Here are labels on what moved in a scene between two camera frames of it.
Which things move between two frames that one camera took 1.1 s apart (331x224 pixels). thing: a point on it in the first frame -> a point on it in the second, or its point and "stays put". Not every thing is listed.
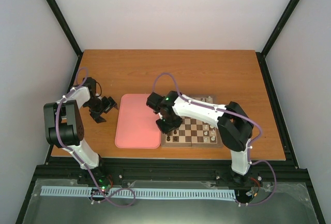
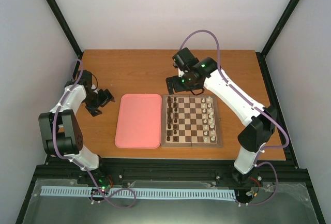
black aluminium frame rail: [126, 170] stays put
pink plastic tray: [136, 125] stays put
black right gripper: [166, 130] -> [177, 87]
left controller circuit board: [105, 182] stays put
